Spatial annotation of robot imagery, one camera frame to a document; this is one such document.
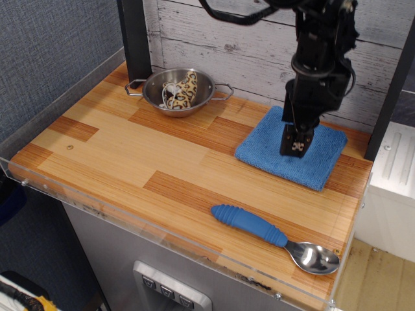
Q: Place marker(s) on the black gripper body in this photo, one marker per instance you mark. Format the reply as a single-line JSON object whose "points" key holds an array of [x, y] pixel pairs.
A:
{"points": [[314, 92]]}

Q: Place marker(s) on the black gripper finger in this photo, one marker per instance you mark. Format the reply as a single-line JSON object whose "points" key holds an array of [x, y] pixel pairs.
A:
{"points": [[307, 140], [292, 142]]}

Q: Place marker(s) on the blue cloth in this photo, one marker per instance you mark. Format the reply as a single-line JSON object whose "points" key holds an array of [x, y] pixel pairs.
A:
{"points": [[261, 149]]}

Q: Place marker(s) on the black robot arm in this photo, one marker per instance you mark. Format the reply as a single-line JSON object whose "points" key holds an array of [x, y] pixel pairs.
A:
{"points": [[325, 32]]}

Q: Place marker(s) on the white box with grooves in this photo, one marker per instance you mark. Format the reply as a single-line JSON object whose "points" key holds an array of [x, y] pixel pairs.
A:
{"points": [[386, 219]]}

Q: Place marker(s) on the leopard print plush toy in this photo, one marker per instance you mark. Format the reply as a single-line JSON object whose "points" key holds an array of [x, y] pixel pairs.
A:
{"points": [[180, 95]]}

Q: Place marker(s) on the clear acrylic table guard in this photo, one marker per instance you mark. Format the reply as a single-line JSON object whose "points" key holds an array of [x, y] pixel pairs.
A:
{"points": [[113, 156]]}

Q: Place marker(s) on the silver dispenser button panel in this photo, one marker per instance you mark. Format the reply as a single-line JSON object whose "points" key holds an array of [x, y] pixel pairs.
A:
{"points": [[157, 290]]}

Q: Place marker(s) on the silver toy fridge cabinet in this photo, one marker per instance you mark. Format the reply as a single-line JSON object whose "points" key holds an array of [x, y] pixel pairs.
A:
{"points": [[112, 251]]}

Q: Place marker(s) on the yellow black object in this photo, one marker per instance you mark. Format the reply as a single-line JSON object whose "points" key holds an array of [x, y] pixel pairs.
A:
{"points": [[20, 293]]}

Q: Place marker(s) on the black right frame post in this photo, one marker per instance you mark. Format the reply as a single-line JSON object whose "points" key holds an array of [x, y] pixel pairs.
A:
{"points": [[392, 96]]}

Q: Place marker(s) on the black frame post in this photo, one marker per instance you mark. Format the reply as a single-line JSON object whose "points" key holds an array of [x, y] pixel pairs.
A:
{"points": [[135, 41], [392, 96]]}

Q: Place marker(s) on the blue handled metal spoon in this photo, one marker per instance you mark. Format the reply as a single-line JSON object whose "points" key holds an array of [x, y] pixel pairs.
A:
{"points": [[311, 258]]}

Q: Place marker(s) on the steel bowl with handles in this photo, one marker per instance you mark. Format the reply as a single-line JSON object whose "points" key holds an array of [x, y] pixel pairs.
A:
{"points": [[151, 88]]}

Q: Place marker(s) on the black left frame post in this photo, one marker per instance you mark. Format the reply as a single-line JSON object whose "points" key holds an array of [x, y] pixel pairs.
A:
{"points": [[135, 41]]}

